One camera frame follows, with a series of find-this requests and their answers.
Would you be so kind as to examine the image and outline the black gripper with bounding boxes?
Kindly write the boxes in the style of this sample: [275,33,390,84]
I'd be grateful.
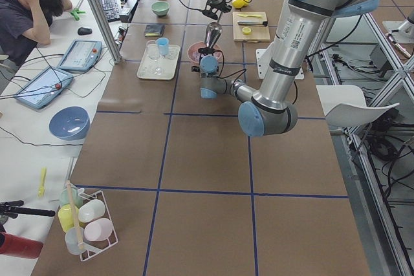
[197,47,222,59]
[202,1,230,19]

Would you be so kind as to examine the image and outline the stainless steel ice scoop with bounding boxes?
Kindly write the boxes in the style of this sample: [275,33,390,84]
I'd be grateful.
[204,13,223,48]

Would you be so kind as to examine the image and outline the clear ice cubes pile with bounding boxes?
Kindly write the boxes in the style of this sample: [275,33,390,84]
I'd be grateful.
[191,49,201,61]

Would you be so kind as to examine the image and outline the blue plastic cup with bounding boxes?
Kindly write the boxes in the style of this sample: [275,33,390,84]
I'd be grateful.
[156,37,169,56]

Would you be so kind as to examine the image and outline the white cup in rack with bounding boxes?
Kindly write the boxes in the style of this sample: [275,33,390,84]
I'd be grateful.
[78,199,105,223]

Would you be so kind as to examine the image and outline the pink cup in rack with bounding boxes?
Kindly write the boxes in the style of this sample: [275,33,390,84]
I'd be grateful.
[84,218,113,241]

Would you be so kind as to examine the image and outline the yellow cup in rack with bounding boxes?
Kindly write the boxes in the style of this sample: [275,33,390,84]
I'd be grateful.
[58,204,74,233]

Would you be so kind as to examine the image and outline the pink bowl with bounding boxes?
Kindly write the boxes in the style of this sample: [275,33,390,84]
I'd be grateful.
[188,41,222,65]

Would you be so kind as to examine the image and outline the whole yellow lemon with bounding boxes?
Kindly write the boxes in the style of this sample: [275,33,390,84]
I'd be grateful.
[232,0,247,9]

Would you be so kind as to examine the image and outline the yellow plastic knife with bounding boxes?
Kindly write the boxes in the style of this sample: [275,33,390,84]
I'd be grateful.
[237,14,263,18]

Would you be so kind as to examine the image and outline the lemon half slice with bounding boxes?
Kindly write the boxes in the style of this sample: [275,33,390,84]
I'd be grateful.
[242,27,252,36]

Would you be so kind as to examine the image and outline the wooden cutting board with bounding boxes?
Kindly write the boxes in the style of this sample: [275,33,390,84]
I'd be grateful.
[232,12,270,42]

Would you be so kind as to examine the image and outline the steel cylinder muddler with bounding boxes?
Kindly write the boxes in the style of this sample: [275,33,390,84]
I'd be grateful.
[237,21,268,27]

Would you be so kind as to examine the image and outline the green bowl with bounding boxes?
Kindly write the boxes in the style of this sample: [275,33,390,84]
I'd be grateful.
[151,1,169,17]

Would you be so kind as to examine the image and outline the clear wine glass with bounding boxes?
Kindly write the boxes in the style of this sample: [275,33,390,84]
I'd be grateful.
[146,40,163,76]

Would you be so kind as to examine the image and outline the cream bear tray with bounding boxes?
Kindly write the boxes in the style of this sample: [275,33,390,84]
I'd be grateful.
[136,43,181,80]

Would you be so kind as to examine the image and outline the grey folded cloth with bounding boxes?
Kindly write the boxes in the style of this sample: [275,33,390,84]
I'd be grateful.
[144,24,165,37]

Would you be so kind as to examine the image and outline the black keyboard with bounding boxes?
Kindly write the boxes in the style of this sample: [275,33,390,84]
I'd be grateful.
[100,0,121,22]

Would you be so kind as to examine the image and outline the blue teach pendant tablet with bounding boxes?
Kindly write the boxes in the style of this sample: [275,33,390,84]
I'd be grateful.
[58,39,103,72]

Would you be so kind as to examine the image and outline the black computer mouse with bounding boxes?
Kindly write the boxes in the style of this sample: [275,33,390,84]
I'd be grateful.
[77,27,93,36]

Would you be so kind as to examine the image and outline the green clamp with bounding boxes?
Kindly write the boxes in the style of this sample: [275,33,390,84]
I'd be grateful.
[70,8,85,21]

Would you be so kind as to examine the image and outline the white chair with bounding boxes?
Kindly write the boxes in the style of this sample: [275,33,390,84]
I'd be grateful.
[316,85,399,127]

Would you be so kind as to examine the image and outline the blue bowl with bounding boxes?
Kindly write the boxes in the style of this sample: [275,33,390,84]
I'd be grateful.
[49,106,90,141]

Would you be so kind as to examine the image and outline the seated person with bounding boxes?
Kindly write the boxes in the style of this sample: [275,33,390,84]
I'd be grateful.
[1,0,72,67]

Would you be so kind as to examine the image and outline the yellow plastic fork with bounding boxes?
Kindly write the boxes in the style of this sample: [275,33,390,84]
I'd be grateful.
[38,167,47,198]

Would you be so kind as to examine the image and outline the red cylinder object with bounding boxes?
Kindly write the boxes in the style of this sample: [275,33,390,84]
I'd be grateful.
[1,232,43,259]

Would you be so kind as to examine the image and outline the aluminium frame post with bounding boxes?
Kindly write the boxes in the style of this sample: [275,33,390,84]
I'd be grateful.
[88,0,122,64]

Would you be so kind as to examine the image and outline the white wire cup rack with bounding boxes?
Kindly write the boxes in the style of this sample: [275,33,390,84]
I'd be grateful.
[58,182,118,262]

